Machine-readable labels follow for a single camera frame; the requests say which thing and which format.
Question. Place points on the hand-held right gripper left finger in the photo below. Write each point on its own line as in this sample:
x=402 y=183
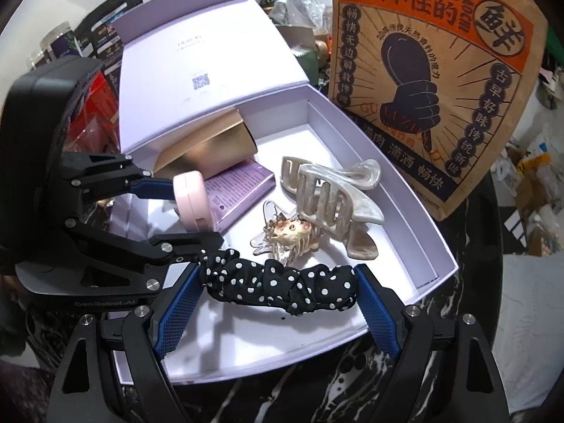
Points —
x=176 y=317

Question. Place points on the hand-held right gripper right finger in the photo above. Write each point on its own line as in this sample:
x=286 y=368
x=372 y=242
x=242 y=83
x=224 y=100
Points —
x=381 y=317

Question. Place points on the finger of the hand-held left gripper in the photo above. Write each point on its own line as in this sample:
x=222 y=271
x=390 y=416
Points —
x=150 y=187
x=189 y=244

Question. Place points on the pink round compact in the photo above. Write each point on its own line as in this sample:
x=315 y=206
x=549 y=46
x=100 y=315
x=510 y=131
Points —
x=194 y=198

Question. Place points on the rose gold box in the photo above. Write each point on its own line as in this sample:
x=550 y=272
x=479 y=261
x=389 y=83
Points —
x=207 y=145

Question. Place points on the small purple box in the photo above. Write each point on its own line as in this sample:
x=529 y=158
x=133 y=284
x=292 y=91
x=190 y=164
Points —
x=242 y=189

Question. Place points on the black polka dot scrunchie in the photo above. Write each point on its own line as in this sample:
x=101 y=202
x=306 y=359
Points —
x=273 y=286

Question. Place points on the amber star hair clip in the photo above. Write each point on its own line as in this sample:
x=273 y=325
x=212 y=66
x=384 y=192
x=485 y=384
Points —
x=286 y=231

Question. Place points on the beige hair claw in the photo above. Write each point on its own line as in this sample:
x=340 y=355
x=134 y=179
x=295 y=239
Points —
x=288 y=176

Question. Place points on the pearl white hair claw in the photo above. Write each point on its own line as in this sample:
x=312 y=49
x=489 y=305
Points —
x=343 y=202

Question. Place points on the lavender gift box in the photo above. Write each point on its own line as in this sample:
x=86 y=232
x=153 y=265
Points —
x=211 y=53

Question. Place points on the red container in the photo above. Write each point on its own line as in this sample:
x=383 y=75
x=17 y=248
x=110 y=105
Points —
x=101 y=97

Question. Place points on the dark jar white lid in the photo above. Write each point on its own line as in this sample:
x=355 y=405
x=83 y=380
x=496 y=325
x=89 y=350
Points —
x=55 y=42

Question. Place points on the white cloth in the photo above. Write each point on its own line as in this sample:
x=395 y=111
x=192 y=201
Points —
x=533 y=317

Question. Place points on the black printed snack bag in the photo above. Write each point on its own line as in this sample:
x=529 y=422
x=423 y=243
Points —
x=114 y=13

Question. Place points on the pile of packaging clutter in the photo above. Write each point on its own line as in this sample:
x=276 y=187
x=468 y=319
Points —
x=533 y=185

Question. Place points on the dark green box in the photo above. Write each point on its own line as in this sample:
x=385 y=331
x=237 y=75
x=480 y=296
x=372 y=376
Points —
x=313 y=68

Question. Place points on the printed brown paper bag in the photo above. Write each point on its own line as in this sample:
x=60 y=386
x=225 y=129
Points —
x=440 y=97

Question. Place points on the crumpled clear plastic bag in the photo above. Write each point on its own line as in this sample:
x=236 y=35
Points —
x=304 y=4

